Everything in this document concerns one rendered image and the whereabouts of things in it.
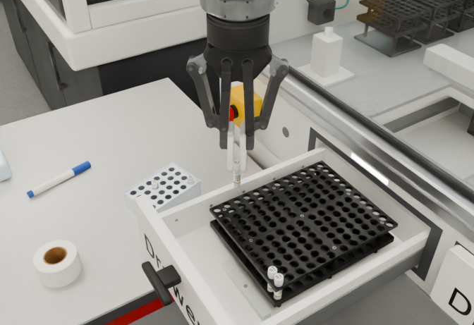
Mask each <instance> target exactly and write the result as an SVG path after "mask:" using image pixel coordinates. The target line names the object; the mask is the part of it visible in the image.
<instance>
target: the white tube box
mask: <svg viewBox="0 0 474 325"><path fill-rule="evenodd" d="M189 175H191V174H190V173H189V172H187V171H185V170H184V169H182V168H181V167H180V166H177V165H176V164H175V163H173V162H172V163H170V164H169V165H167V166H165V167H164V168H162V169H160V170H158V171H157V172H155V173H153V174H152V175H151V176H148V177H147V178H145V179H144V180H142V181H140V182H139V183H137V184H135V185H134V186H132V187H131V188H128V189H127V190H125V191H124V192H123V197H124V201H125V205H126V207H127V208H129V209H130V210H131V211H132V212H133V213H134V214H136V213H135V205H134V198H136V197H139V196H141V195H146V197H147V198H148V200H149V201H150V202H151V204H152V206H153V207H154V208H155V210H156V211H157V213H160V212H163V211H166V210H167V209H170V208H172V207H175V206H178V205H180V204H183V203H184V202H187V201H190V200H193V199H195V198H196V197H199V196H201V194H202V193H201V181H200V180H199V179H197V178H196V177H195V176H193V178H194V181H193V184H192V185H189V184H188V180H187V177H188V176H189ZM153 180H157V181H158V189H157V190H153V189H152V181H153Z"/></svg>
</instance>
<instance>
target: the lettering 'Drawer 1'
mask: <svg viewBox="0 0 474 325"><path fill-rule="evenodd" d="M147 240H148V238H147V236H146V235H145V242H146V247H147ZM148 242H149V244H150V246H151V243H150V241H149V240H148ZM151 248H152V246H151ZM147 251H148V252H149V254H150V251H149V250H148V247H147ZM150 255H151V254H150ZM151 257H152V258H153V259H154V251H153V249H152V255H151ZM156 259H157V267H158V268H159V264H158V260H159V259H158V258H157V255H156ZM159 262H160V260H159ZM160 263H161V262H160ZM173 288H174V287H173ZM174 293H175V296H176V297H177V293H178V297H179V300H180V304H181V306H183V296H181V299H180V295H179V291H178V288H177V287H176V291H175V288H174ZM188 309H189V310H190V311H191V309H190V308H189V306H188V305H186V311H187V314H188V316H189V314H190V316H191V317H192V318H193V321H195V318H194V315H193V313H192V311H191V313H192V315H191V313H190V312H189V310H188ZM190 316H189V318H190ZM190 320H191V318H190ZM193 321H192V320H191V322H192V323H193ZM193 325H195V324H194V323H193Z"/></svg>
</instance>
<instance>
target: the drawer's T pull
mask: <svg viewBox="0 0 474 325"><path fill-rule="evenodd" d="M141 266H142V270H143V271H144V273H145V275H146V277H147V278H148V280H149V282H150V283H151V285H152V287H153V288H154V290H155V292H156V294H157V295H158V297H159V299H160V300H161V302H162V304H163V306H168V305H170V304H171V303H172V302H173V300H172V298H171V296H170V294H169V292H168V290H167V289H169V288H172V287H174V286H176V285H178V284H179V283H181V277H180V276H179V274H178V272H177V270H176V269H175V268H174V266H173V265H172V264H171V265H169V266H166V267H164V268H163V269H160V270H159V271H157V272H156V271H155V270H154V267H153V266H152V264H151V263H150V262H149V261H146V262H144V263H142V265H141Z"/></svg>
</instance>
